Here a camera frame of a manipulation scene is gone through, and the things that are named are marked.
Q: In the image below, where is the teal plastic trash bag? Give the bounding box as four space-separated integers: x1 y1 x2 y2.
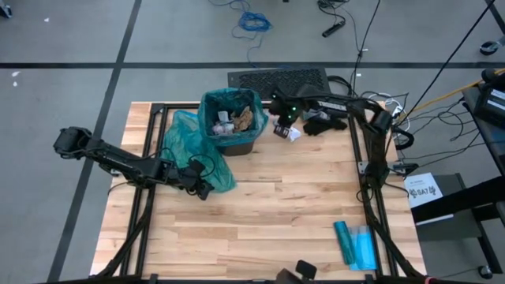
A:
159 110 238 194
196 87 270 148

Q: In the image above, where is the black power strip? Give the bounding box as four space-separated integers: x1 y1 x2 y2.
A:
320 20 346 39

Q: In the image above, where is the black metal table frame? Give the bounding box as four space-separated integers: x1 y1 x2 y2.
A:
90 100 428 284

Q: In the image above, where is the black perforated computer case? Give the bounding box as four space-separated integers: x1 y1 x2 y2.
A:
226 65 333 100

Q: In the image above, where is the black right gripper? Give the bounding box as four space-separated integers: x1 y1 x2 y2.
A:
270 87 312 140

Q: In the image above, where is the black plastic trash bin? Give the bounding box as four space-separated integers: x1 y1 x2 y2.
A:
215 138 256 157

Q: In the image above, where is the black fabric glove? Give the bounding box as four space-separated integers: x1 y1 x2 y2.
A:
302 117 349 137

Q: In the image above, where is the white printed paper sign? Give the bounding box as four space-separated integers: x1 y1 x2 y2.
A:
402 171 445 209

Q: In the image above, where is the yellow cable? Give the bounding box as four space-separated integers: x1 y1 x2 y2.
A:
394 66 505 124

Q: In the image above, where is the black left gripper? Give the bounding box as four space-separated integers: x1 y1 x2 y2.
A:
157 159 216 201

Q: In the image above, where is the black cable bundle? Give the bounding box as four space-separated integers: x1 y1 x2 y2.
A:
326 73 356 99

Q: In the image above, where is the white power strip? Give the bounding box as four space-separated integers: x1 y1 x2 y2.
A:
389 103 405 124

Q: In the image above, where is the black thin pole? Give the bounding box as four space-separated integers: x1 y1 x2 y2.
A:
394 0 496 128

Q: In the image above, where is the teal trash bag roll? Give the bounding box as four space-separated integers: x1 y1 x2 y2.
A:
333 220 357 266

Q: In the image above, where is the blue coiled cable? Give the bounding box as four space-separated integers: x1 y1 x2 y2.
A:
208 0 273 69

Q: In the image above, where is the black hanging cable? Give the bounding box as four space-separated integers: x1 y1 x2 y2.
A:
350 0 383 99

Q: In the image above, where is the white paper ball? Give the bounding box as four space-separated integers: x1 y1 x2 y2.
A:
212 121 236 136

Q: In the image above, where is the black device with screen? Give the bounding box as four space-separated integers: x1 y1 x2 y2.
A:
472 67 505 130

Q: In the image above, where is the large brown paper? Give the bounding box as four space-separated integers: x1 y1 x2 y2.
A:
232 105 254 133

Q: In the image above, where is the black equipment cart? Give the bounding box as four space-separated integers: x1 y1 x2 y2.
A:
410 84 505 277

